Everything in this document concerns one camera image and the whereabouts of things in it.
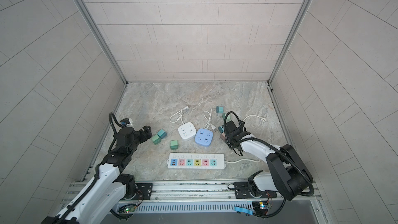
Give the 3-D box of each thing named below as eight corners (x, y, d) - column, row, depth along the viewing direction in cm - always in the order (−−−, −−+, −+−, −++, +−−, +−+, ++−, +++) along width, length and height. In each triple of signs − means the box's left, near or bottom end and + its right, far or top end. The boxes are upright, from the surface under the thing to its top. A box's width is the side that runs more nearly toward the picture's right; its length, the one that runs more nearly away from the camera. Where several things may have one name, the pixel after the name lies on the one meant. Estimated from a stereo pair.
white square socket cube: (177, 140, 89) (176, 138, 87) (179, 124, 96) (178, 122, 94) (195, 140, 89) (195, 138, 87) (196, 124, 96) (196, 122, 94)
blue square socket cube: (194, 146, 87) (194, 144, 85) (195, 130, 93) (195, 128, 91) (213, 147, 87) (213, 145, 85) (212, 130, 94) (213, 128, 91)
